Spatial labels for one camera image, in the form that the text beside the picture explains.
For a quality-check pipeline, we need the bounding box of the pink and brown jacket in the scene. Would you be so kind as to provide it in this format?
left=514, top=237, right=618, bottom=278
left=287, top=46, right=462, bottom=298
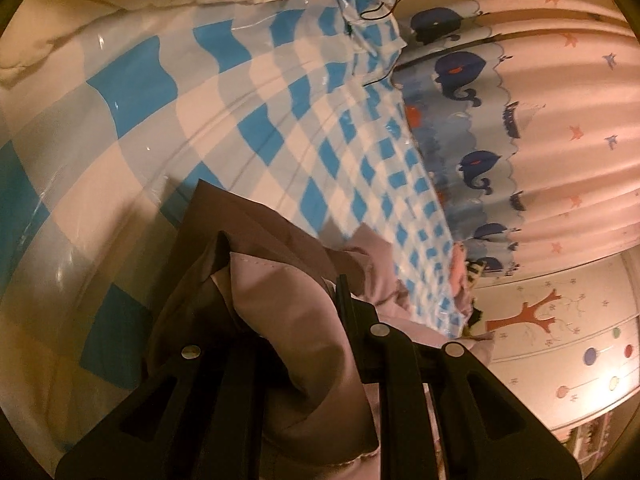
left=144, top=179, right=497, bottom=480

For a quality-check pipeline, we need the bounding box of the pink clothes pile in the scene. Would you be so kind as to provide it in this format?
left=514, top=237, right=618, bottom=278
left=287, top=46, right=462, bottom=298
left=449, top=243, right=486, bottom=328

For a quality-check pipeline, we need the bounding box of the tree decorated wardrobe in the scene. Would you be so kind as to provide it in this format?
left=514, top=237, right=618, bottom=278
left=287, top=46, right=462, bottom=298
left=473, top=249, right=639, bottom=430

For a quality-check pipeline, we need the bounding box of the blue checkered plastic bed cover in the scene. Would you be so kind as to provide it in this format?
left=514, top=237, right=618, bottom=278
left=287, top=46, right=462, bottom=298
left=1, top=0, right=462, bottom=472

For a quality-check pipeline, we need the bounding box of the whale pattern curtain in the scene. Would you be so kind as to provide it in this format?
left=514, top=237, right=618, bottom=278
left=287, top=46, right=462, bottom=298
left=395, top=0, right=639, bottom=278

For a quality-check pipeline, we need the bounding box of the black power cable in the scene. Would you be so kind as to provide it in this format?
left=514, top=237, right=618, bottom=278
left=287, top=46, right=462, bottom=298
left=344, top=0, right=449, bottom=89

